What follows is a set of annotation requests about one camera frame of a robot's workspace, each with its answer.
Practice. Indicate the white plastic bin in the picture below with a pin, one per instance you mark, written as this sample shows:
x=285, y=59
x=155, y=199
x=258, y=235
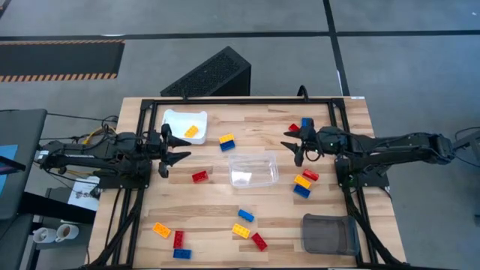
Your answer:
x=176, y=122

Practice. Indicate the black mesh computer tower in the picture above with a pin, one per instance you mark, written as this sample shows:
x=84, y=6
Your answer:
x=210, y=75

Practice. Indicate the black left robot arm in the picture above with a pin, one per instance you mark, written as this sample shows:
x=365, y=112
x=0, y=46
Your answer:
x=127, y=144

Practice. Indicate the dark grey desk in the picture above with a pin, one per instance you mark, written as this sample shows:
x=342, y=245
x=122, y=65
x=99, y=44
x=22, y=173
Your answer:
x=22, y=127

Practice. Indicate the white mug with coffee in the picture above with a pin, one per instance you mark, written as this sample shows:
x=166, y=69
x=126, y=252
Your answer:
x=66, y=232

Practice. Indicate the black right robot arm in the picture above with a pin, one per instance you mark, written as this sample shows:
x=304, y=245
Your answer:
x=393, y=148

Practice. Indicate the black stand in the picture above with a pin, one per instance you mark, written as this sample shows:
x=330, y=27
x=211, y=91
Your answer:
x=468, y=140

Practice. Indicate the clear plastic bin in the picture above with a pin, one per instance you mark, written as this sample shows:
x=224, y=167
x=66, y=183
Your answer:
x=262, y=176

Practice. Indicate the blue-screen tablet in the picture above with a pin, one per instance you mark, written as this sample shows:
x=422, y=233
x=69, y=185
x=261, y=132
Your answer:
x=7, y=150

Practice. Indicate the yellow toy block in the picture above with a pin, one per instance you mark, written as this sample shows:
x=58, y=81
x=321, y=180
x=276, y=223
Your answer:
x=191, y=131
x=240, y=231
x=226, y=138
x=302, y=181

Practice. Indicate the blue toy block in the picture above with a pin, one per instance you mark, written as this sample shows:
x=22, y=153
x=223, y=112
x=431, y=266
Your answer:
x=182, y=254
x=246, y=215
x=306, y=122
x=227, y=146
x=301, y=191

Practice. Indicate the orange toy block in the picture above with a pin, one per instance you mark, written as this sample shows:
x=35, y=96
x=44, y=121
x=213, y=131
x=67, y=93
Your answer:
x=161, y=230

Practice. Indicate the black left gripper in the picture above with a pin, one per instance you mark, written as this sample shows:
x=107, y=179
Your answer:
x=155, y=150

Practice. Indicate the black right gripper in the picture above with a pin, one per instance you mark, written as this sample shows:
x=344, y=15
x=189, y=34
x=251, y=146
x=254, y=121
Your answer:
x=311, y=142

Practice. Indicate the black hazard-striped floor mat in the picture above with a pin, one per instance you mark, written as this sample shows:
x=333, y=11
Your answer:
x=56, y=60

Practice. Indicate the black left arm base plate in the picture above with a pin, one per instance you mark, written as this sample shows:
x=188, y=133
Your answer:
x=112, y=183

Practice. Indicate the black side table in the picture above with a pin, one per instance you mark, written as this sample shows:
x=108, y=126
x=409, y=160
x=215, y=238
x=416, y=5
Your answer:
x=52, y=208

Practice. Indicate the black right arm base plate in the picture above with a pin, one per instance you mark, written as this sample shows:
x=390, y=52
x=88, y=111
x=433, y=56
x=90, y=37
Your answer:
x=375, y=180

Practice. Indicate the white printed paper sheet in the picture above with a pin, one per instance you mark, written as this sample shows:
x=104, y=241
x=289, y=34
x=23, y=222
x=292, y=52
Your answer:
x=84, y=195

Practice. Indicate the red toy block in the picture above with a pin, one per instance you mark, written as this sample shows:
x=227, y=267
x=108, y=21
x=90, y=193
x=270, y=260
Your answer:
x=311, y=174
x=200, y=176
x=293, y=127
x=259, y=242
x=178, y=239

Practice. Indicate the grey translucent bin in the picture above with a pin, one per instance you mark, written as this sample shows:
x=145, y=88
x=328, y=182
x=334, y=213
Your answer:
x=326, y=234

